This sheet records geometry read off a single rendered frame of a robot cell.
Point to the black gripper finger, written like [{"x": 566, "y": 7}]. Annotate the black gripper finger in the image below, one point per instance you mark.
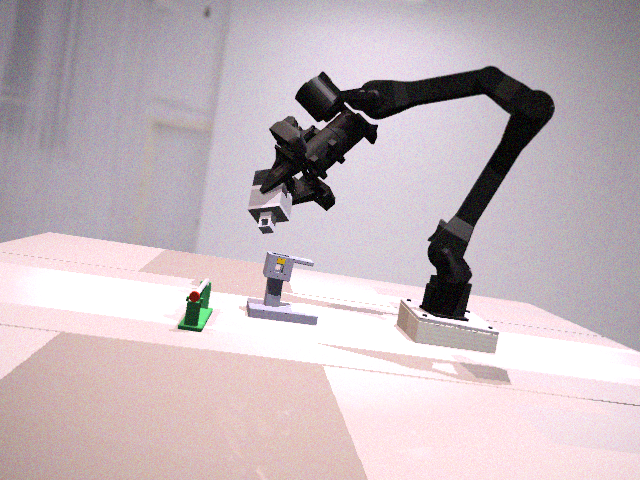
[
  {"x": 302, "y": 193},
  {"x": 284, "y": 167}
]

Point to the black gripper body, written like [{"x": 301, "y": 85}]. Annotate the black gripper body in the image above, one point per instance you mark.
[{"x": 317, "y": 155}]

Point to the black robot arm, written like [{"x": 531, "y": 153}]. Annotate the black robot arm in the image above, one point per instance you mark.
[{"x": 447, "y": 293}]

